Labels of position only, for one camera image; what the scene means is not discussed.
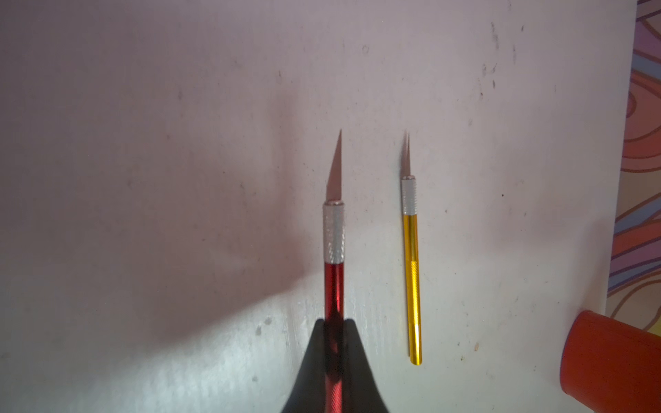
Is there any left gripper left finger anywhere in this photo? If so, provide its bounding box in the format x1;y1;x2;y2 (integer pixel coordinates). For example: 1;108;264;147
282;319;326;413

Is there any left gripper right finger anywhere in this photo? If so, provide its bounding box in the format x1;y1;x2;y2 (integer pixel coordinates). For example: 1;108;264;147
342;319;389;413

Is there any red carving knife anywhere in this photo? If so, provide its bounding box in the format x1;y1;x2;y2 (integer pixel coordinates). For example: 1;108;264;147
323;138;345;412

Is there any yellow carving knife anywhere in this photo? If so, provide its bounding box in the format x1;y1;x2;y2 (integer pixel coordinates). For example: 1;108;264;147
400;132;423;366

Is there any red plastic cup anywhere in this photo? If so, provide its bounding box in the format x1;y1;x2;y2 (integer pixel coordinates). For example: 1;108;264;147
559;311;660;412

